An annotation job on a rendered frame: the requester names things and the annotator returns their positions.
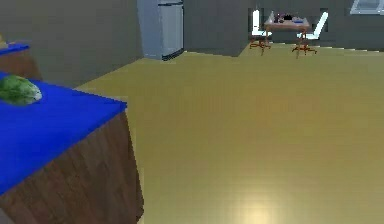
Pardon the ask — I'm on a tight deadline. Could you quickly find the blue topped wooden counter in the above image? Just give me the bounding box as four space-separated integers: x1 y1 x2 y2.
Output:
0 71 145 224

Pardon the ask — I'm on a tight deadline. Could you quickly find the white chair with orange base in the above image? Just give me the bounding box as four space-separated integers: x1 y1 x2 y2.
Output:
249 9 273 56
291 11 330 60

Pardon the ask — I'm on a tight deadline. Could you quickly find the blue topped wooden cabinet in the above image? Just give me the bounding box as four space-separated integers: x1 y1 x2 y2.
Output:
0 42 43 81

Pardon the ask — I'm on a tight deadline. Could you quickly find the green lettuce head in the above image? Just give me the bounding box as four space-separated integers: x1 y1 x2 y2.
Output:
0 74 43 107

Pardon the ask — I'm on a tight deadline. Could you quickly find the white framed window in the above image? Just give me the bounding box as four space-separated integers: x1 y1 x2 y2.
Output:
349 0 384 16

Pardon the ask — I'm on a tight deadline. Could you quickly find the small wooden table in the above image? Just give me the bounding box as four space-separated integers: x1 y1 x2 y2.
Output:
263 14 312 48

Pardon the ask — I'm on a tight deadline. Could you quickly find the pale grey fridge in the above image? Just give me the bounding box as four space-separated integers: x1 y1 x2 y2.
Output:
136 0 185 62

